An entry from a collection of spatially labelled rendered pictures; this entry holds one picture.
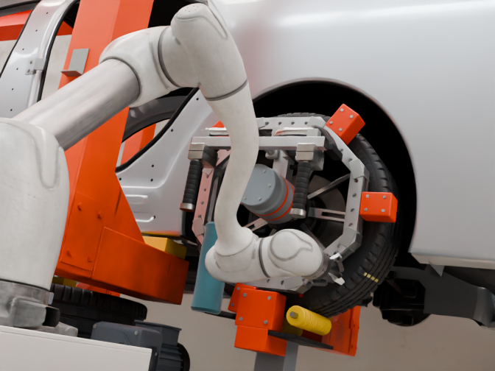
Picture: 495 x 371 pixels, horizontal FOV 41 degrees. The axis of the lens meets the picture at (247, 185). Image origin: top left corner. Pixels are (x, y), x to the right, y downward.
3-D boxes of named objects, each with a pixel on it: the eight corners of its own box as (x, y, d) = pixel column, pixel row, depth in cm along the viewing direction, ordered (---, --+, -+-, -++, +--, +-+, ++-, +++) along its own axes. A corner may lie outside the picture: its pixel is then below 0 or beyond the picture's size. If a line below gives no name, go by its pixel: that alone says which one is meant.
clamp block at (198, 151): (216, 168, 198) (219, 152, 200) (201, 158, 191) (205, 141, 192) (201, 168, 201) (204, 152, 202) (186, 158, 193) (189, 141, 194)
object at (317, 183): (354, 260, 212) (345, 168, 224) (347, 255, 206) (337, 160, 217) (263, 274, 224) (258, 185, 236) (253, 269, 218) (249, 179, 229)
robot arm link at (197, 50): (258, 67, 142) (208, 76, 149) (227, -13, 133) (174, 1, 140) (233, 98, 133) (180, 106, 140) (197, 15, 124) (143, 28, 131)
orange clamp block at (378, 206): (365, 221, 195) (395, 223, 191) (358, 214, 188) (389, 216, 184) (367, 198, 197) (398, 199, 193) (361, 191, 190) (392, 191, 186)
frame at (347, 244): (355, 300, 188) (376, 123, 202) (348, 297, 182) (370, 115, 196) (191, 282, 212) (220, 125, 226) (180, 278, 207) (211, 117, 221)
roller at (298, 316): (333, 337, 209) (335, 319, 211) (300, 325, 184) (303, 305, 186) (315, 335, 212) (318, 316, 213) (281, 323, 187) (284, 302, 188)
